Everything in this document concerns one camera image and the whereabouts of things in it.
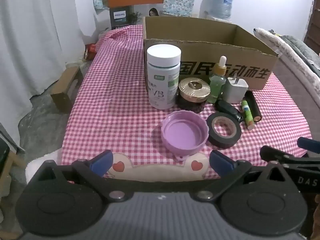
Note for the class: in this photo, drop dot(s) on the pink checkered tablecloth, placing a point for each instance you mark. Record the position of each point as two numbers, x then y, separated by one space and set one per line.
112 105

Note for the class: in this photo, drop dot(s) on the small black clip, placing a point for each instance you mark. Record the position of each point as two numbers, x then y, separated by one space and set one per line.
227 108

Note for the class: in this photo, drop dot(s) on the green dropper bottle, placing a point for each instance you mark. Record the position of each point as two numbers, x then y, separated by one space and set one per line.
216 85

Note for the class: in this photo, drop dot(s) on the brown cardboard box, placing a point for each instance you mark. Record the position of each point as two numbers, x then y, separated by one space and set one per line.
250 62

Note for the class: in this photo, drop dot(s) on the white supplement bottle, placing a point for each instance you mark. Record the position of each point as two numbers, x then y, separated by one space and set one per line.
162 80

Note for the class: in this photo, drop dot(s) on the brown wooden door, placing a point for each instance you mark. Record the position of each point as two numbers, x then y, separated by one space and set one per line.
312 30

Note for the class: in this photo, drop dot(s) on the purple plastic lid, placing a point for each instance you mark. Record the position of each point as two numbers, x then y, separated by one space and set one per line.
182 135

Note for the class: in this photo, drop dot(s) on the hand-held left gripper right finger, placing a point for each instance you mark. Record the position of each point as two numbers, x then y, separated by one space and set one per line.
221 163

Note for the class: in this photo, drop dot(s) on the green lip balm tube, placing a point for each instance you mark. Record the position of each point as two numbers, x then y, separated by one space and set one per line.
247 116

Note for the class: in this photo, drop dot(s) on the small cardboard floor box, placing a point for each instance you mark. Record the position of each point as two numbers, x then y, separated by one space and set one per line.
65 90

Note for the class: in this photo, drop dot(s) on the grey blanket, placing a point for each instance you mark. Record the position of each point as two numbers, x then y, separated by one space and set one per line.
302 47

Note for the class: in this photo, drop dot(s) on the gold lid cream jar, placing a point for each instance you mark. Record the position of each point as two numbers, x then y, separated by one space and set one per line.
193 90

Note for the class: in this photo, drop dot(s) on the white curtain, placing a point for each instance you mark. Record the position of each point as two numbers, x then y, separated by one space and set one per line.
30 55

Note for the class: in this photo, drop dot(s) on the black tape roll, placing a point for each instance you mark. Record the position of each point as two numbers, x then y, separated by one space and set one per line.
212 135

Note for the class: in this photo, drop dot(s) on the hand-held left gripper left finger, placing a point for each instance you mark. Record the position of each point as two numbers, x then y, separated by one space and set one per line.
101 162

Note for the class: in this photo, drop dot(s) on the black cylinder tube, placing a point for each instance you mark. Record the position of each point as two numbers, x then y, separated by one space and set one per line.
252 105

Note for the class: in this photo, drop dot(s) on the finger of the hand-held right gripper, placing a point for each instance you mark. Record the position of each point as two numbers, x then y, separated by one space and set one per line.
272 153
308 143

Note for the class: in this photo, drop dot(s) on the white fluffy rug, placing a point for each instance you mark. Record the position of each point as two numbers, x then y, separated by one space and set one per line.
37 162

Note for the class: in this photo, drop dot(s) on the grey quilted mattress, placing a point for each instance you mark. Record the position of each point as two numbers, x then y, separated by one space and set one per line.
295 92

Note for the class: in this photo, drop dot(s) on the white charger plug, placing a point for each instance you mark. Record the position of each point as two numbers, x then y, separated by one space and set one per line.
235 90

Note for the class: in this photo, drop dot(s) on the wooden stool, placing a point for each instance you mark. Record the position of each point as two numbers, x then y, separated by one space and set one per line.
10 170

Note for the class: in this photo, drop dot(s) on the white fluffy blanket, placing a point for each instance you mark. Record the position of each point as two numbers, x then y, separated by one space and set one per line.
275 42

